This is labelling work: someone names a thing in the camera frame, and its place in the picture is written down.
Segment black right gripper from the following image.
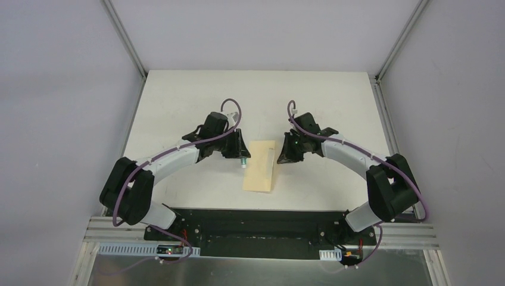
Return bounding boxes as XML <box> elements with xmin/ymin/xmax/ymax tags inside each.
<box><xmin>278</xmin><ymin>132</ymin><xmax>308</xmax><ymax>164</ymax></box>

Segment white cable duct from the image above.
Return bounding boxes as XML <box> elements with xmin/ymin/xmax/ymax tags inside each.
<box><xmin>319</xmin><ymin>248</ymin><xmax>342</xmax><ymax>262</ymax></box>
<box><xmin>98</xmin><ymin>243</ymin><xmax>201</xmax><ymax>258</ymax></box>

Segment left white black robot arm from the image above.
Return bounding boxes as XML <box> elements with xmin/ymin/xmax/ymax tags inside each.
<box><xmin>99</xmin><ymin>111</ymin><xmax>251</xmax><ymax>241</ymax></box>

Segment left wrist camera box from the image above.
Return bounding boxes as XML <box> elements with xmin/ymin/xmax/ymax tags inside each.
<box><xmin>226</xmin><ymin>111</ymin><xmax>240</xmax><ymax>126</ymax></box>

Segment right white cable duct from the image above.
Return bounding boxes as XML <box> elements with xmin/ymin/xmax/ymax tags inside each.
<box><xmin>319</xmin><ymin>248</ymin><xmax>342</xmax><ymax>262</ymax></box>

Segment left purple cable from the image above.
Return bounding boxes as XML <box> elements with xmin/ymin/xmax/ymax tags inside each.
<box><xmin>112</xmin><ymin>98</ymin><xmax>242</xmax><ymax>265</ymax></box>

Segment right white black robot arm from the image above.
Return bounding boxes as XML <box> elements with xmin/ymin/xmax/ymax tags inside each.
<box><xmin>277</xmin><ymin>113</ymin><xmax>420</xmax><ymax>244</ymax></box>

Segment cream paper envelope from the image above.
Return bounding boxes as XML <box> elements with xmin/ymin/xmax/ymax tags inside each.
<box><xmin>242</xmin><ymin>141</ymin><xmax>276</xmax><ymax>193</ymax></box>

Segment left white cable duct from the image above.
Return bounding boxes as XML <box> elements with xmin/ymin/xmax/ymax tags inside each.
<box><xmin>98</xmin><ymin>243</ymin><xmax>201</xmax><ymax>258</ymax></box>

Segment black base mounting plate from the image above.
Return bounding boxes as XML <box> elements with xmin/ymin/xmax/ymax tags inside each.
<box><xmin>168</xmin><ymin>208</ymin><xmax>377</xmax><ymax>260</ymax></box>

